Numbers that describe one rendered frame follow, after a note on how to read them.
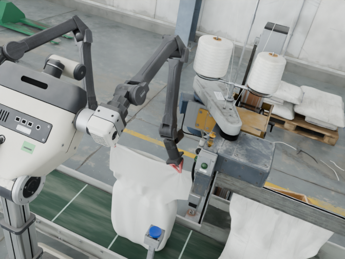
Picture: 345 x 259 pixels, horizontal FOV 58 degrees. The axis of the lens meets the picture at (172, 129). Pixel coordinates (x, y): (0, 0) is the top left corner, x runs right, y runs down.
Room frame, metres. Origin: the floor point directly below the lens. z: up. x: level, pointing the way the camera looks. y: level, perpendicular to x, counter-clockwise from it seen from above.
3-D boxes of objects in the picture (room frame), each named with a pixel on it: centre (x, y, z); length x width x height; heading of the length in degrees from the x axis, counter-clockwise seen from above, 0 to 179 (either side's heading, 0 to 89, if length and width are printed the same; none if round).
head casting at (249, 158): (1.16, -0.32, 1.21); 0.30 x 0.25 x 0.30; 74
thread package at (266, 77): (1.37, -0.37, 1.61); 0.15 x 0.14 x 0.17; 74
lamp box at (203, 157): (1.05, -0.17, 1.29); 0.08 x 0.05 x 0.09; 74
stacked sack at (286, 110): (3.95, -1.28, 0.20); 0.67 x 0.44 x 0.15; 74
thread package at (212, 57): (1.45, -0.12, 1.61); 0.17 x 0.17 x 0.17
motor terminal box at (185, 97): (1.57, -0.05, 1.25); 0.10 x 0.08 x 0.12; 9
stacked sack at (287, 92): (3.94, -1.30, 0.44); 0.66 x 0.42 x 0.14; 71
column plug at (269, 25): (1.59, -0.40, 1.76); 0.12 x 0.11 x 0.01; 164
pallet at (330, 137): (4.05, -1.64, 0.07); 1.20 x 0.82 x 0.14; 74
